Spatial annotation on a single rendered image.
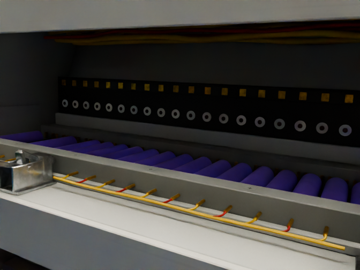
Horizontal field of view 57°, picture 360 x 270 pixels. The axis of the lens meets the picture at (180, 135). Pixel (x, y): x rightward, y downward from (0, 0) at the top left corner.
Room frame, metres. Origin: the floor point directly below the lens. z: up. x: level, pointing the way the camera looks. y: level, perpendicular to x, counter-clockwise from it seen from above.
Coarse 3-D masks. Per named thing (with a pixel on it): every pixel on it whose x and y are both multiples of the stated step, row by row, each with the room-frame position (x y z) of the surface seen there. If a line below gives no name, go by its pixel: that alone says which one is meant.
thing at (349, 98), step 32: (64, 96) 0.48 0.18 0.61; (96, 96) 0.45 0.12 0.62; (128, 96) 0.42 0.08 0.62; (160, 96) 0.40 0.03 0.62; (192, 96) 0.38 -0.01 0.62; (224, 96) 0.36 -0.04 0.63; (256, 96) 0.34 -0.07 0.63; (288, 96) 0.32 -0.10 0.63; (320, 96) 0.31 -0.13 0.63; (352, 96) 0.30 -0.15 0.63; (224, 128) 0.37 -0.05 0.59; (256, 128) 0.35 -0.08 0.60; (288, 128) 0.34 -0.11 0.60; (352, 128) 0.31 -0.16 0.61
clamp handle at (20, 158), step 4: (16, 152) 0.28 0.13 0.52; (20, 152) 0.28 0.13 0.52; (16, 156) 0.28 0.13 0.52; (20, 156) 0.28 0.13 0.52; (24, 156) 0.28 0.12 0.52; (20, 160) 0.28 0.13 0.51; (24, 160) 0.28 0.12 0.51; (0, 164) 0.26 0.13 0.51; (4, 164) 0.27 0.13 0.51; (8, 164) 0.27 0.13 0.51; (12, 164) 0.27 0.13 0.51; (16, 164) 0.28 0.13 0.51; (20, 164) 0.28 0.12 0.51
